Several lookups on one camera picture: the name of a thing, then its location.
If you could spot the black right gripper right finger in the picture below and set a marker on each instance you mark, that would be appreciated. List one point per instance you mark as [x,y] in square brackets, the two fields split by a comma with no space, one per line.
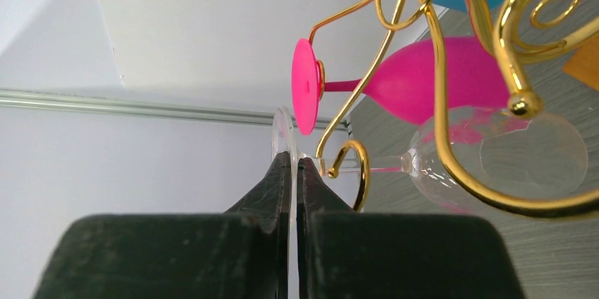
[344,254]

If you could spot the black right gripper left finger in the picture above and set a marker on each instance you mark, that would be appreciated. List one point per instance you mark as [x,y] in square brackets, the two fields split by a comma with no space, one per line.
[240,253]

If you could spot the pink wine glass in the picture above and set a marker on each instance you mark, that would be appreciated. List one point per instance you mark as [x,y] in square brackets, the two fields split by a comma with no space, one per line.
[403,84]

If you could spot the gold wire glass rack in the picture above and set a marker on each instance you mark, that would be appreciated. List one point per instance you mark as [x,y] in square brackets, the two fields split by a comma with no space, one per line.
[409,21]

